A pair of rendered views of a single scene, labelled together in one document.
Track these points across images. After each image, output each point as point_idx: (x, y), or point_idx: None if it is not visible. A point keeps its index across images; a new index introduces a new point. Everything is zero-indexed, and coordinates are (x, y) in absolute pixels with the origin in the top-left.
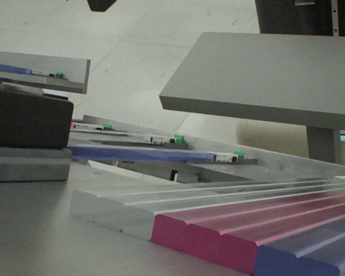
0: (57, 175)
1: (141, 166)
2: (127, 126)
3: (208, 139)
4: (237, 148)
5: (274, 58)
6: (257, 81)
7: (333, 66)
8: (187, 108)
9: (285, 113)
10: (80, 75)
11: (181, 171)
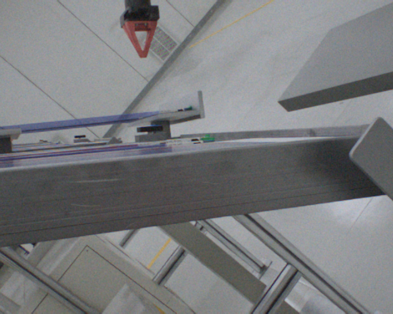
0: None
1: None
2: (193, 136)
3: (217, 133)
4: (226, 134)
5: (363, 35)
6: (340, 64)
7: None
8: (297, 106)
9: (350, 88)
10: (197, 104)
11: None
